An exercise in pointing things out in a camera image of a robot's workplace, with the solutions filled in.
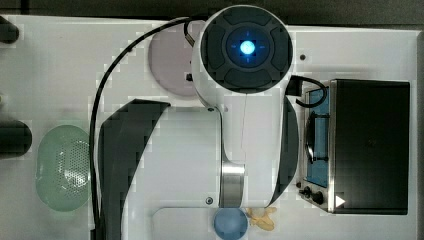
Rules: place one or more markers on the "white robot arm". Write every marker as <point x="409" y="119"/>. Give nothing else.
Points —
<point x="237" y="148"/>

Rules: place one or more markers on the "green oval strainer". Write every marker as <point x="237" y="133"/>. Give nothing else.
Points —
<point x="63" y="170"/>

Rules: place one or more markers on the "lilac round plate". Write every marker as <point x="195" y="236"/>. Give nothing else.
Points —
<point x="169" y="58"/>

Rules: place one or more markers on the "blue bowl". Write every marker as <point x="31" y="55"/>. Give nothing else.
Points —
<point x="230" y="223"/>

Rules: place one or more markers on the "peeled banana toy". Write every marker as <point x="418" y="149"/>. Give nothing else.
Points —
<point x="261" y="217"/>

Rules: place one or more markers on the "black toaster oven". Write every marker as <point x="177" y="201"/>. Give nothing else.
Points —
<point x="355" y="154"/>

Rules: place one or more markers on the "black frying pan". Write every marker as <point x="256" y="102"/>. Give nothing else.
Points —
<point x="15" y="139"/>

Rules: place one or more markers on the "black cylinder object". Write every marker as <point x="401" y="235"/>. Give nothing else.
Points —
<point x="9" y="33"/>

